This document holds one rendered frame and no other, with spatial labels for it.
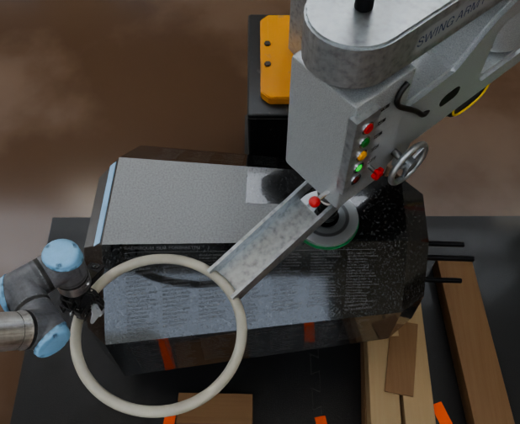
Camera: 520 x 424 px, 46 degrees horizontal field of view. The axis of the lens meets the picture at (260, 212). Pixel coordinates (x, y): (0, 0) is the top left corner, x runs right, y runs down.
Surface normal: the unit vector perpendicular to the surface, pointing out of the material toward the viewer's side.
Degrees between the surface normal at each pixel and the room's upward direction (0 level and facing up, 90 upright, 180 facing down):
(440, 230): 0
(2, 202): 0
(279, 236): 15
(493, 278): 0
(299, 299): 45
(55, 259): 9
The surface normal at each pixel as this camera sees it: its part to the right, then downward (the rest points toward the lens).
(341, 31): 0.00, -0.53
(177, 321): 0.01, 0.22
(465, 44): -0.49, -0.06
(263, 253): -0.20, -0.37
